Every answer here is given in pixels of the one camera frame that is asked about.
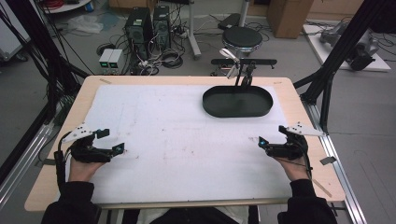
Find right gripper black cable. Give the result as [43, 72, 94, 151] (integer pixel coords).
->
[302, 145, 314, 181]

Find coiled black cable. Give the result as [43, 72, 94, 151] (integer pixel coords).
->
[160, 49, 185, 70]

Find black round stool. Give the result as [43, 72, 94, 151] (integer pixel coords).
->
[221, 25, 264, 60]

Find white power supply unit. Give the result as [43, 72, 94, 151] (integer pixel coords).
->
[107, 49, 124, 75]
[98, 48, 115, 75]

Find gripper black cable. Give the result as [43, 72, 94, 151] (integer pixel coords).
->
[302, 145, 314, 181]
[53, 131, 73, 194]

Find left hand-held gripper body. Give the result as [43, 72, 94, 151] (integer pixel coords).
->
[61, 122, 114, 163]

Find grey tape piece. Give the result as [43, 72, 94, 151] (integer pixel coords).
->
[319, 156, 338, 166]

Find black key rack with tray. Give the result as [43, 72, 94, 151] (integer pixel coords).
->
[202, 58, 278, 119]

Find person's right hand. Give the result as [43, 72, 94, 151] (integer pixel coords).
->
[275, 155, 313, 182]

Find white table mat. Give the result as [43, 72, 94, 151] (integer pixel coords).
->
[78, 84, 293, 205]

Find brown cardboard box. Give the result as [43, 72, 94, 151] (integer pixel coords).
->
[266, 0, 315, 39]

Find clear plastic bag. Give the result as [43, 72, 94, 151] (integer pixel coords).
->
[66, 13, 106, 35]

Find black frame post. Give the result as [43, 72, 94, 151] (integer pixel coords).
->
[4, 0, 92, 125]
[292, 0, 396, 135]

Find black computer tower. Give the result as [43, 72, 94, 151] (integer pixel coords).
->
[124, 7, 154, 63]
[152, 4, 172, 50]

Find white stand leg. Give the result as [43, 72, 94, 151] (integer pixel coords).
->
[186, 0, 203, 61]

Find person's left hand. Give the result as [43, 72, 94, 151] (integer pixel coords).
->
[68, 156, 106, 183]

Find thin wooden strip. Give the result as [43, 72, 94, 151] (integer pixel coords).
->
[312, 178, 333, 199]

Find grey robot on platform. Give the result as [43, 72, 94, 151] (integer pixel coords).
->
[319, 21, 381, 72]

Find person's torso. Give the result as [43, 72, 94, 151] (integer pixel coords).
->
[136, 206, 250, 224]

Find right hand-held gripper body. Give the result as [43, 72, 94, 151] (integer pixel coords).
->
[265, 121, 327, 161]

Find white platform board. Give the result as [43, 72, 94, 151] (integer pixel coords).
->
[302, 23, 391, 73]

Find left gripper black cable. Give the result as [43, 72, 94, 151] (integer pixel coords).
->
[53, 131, 73, 194]

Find aluminium rail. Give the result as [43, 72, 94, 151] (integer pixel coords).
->
[0, 122, 55, 208]
[301, 100, 368, 224]

